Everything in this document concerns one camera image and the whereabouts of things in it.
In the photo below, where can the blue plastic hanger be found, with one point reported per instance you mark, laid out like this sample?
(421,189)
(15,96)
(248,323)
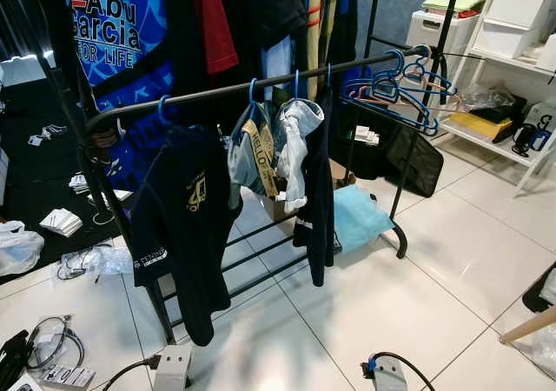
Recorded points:
(162,106)
(252,91)
(401,61)
(328,74)
(296,82)
(427,61)

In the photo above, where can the white shelf unit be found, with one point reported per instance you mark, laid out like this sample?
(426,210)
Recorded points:
(499,143)

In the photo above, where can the yellow flat box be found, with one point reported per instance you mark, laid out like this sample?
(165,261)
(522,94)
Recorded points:
(478,126)

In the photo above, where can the wooden chair leg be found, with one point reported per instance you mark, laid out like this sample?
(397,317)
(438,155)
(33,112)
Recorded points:
(530,324)

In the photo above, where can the black fabric bag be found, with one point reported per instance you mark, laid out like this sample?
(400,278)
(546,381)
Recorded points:
(408,161)

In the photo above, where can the white plastic drawer box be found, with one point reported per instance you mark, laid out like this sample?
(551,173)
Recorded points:
(439,30)
(512,13)

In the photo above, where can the dark navy hanging garment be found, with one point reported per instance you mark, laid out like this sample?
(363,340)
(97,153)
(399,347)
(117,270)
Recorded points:
(320,200)

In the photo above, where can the brown cardboard box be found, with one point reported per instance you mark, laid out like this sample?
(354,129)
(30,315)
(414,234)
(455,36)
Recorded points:
(280,207)

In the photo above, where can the tan striped hanging garment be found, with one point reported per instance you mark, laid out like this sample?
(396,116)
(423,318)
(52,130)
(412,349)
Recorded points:
(314,9)

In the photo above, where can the light blue garment hello tag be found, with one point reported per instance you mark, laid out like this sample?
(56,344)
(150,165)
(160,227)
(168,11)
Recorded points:
(248,152)

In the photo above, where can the black metal clothes rack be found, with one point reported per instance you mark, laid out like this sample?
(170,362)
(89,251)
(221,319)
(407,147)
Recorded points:
(261,84)

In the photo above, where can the black hanging shirt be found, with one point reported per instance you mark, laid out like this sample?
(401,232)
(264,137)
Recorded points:
(261,9)

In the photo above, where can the navy t-shirt gold print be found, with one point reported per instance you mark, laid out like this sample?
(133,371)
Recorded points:
(187,226)

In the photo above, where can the red shirt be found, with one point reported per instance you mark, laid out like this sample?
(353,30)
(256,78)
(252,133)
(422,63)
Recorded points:
(213,17)

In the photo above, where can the clear plastic bag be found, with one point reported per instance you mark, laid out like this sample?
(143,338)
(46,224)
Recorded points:
(109,259)

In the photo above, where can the blue Abu Garcia jersey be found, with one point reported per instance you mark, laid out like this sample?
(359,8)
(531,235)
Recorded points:
(117,26)

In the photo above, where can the white folded papers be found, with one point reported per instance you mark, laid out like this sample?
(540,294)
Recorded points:
(61,222)

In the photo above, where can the black floor mat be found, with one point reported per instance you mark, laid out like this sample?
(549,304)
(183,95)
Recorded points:
(35,174)

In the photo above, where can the white plastic bag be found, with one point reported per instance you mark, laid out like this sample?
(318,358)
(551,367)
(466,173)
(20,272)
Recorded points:
(17,250)

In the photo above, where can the black device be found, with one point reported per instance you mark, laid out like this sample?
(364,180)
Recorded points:
(13,361)

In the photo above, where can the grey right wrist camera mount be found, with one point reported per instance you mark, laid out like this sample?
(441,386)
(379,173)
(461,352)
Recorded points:
(391,375)

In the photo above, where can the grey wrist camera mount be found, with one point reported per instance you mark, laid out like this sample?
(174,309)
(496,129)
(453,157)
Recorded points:
(172,369)
(391,375)

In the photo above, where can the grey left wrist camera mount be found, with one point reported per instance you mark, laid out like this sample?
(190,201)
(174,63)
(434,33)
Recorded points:
(172,369)

